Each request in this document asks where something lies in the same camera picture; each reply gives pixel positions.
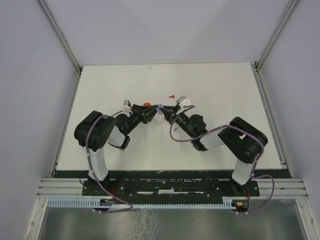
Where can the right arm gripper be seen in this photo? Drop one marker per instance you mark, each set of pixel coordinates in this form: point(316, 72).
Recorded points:
point(172, 116)

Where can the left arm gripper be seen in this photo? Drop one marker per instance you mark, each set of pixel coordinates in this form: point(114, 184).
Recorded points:
point(147, 113)

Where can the lavender round charging case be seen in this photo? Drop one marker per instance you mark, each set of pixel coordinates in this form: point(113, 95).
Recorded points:
point(159, 111)

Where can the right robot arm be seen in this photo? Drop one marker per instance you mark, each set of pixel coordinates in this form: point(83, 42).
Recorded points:
point(246, 142)

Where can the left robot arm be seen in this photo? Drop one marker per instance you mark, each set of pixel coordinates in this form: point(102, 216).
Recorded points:
point(96, 130)

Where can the white round charging case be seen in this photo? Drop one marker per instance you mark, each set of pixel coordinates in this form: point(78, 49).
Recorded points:
point(157, 118)

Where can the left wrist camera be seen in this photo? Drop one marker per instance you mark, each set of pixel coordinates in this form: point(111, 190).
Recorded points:
point(127, 105)

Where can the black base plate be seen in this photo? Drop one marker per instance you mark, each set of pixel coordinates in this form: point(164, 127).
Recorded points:
point(209, 183)

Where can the left aluminium frame post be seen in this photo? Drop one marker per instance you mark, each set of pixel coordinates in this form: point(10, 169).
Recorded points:
point(44, 6)

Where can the aluminium frame post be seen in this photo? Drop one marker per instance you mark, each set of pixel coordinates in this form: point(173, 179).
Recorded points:
point(44, 6)
point(278, 30)

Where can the front aluminium rail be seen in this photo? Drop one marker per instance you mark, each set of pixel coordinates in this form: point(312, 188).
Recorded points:
point(72, 188)

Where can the right aluminium frame post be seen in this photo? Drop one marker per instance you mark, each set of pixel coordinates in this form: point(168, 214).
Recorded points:
point(278, 30)

